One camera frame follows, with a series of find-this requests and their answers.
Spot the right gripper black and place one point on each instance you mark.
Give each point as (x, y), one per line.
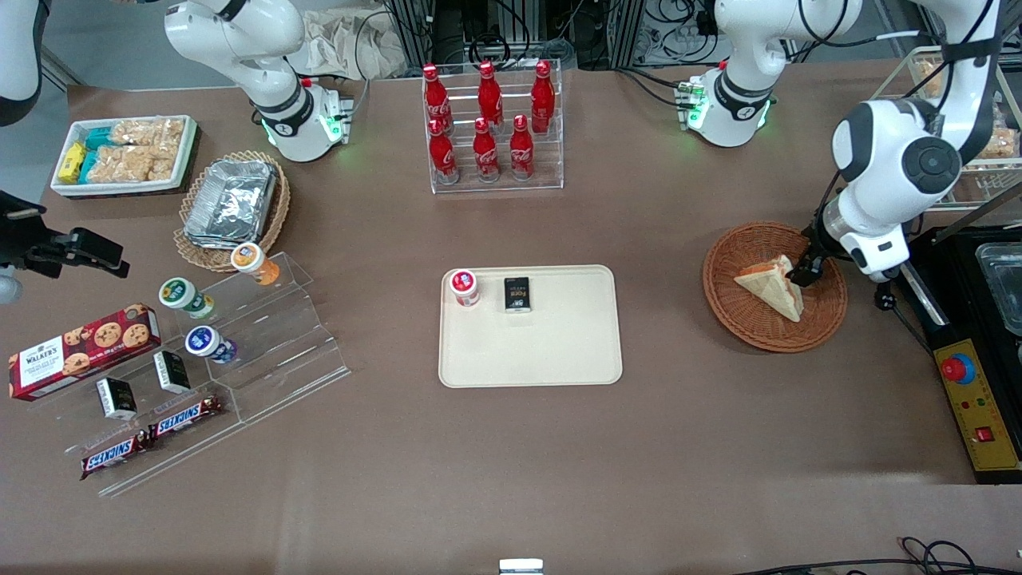
(17, 239)

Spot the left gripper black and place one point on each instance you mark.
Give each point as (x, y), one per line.
(815, 244)

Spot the triangular sandwich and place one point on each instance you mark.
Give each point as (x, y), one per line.
(766, 283)

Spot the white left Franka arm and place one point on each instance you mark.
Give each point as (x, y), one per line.
(742, 104)

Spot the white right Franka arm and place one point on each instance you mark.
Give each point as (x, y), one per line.
(279, 112)

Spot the brown round wicker basket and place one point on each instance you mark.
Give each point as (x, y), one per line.
(742, 319)

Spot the white rectangular snack tray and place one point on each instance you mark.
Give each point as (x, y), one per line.
(188, 152)

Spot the light oval wicker basket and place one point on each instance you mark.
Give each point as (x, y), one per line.
(279, 208)

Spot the beige plastic tray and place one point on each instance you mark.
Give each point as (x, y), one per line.
(531, 347)

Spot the teal snack packet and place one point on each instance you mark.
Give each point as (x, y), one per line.
(88, 166)
(97, 138)

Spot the clear rice cracker packet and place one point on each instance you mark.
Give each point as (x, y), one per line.
(148, 132)
(128, 164)

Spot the yellow snack packet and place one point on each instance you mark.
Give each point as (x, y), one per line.
(72, 162)

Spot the green lid yogurt cup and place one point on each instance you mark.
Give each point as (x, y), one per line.
(180, 294)

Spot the red Walkers cookie box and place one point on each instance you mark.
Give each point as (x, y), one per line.
(80, 351)

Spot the blue lid yogurt cup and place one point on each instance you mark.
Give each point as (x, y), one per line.
(204, 342)

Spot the stacked aluminium foil trays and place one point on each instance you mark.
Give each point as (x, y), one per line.
(231, 200)

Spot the small black snack box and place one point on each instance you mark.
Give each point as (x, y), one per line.
(117, 398)
(172, 371)
(517, 294)

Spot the orange lid yogurt cup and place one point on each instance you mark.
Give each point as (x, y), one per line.
(251, 259)

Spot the grey metal bar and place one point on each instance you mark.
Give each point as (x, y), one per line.
(60, 72)

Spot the Snickers chocolate bar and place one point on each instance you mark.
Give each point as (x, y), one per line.
(184, 417)
(112, 455)

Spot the clear plastic container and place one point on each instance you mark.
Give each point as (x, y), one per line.
(1002, 283)

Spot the clear acrylic stepped display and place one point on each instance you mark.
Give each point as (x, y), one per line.
(279, 351)

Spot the wrapped bread packet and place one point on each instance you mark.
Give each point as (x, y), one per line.
(1002, 140)
(928, 76)

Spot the black yellow control box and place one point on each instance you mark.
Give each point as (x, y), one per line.
(978, 415)

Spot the clear acrylic bottle rack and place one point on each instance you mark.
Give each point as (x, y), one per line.
(551, 164)

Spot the red cola bottle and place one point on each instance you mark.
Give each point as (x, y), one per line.
(521, 153)
(443, 157)
(489, 94)
(543, 96)
(435, 96)
(485, 156)

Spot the beige cloth bag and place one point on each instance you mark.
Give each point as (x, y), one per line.
(343, 48)

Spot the red lid yogurt cup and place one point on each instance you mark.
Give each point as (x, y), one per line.
(464, 285)

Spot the small white grey device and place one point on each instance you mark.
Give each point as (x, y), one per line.
(520, 567)

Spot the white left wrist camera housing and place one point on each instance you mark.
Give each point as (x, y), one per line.
(882, 276)

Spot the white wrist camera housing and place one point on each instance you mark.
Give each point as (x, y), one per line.
(8, 287)
(882, 276)

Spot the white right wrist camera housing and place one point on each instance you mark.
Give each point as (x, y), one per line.
(8, 287)

